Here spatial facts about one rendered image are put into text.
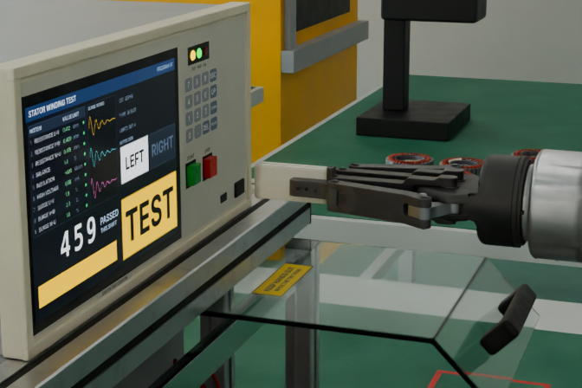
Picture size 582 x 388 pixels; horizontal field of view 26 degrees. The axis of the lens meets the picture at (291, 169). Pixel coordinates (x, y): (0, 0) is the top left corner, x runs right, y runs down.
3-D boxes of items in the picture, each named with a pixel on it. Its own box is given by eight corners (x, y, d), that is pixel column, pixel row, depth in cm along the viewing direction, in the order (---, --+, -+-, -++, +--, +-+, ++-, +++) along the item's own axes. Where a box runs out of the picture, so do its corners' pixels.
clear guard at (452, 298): (539, 319, 127) (542, 261, 125) (498, 414, 105) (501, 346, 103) (237, 284, 137) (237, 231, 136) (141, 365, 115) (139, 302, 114)
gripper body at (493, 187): (520, 261, 100) (405, 249, 103) (536, 233, 108) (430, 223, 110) (524, 169, 98) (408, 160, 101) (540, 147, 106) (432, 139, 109)
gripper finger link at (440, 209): (481, 216, 103) (469, 233, 99) (418, 210, 105) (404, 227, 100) (481, 187, 103) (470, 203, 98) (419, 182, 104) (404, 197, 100)
